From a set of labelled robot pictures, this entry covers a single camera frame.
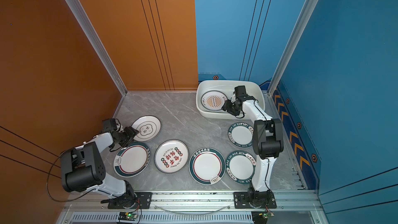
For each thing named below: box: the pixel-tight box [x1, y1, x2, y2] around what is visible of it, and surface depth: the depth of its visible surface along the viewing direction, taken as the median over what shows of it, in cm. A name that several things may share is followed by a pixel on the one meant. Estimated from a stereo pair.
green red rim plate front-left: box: [113, 141, 151, 178], surface depth 89 cm
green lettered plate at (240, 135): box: [228, 121, 254, 149], surface depth 98 cm
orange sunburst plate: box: [200, 90, 229, 111], surface depth 114 cm
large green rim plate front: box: [188, 146, 226, 186], surface depth 85 cm
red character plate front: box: [154, 138, 190, 174], surface depth 89 cm
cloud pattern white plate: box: [131, 115, 162, 143], surface depth 101 cm
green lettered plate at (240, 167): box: [225, 150, 257, 185], surface depth 86 cm
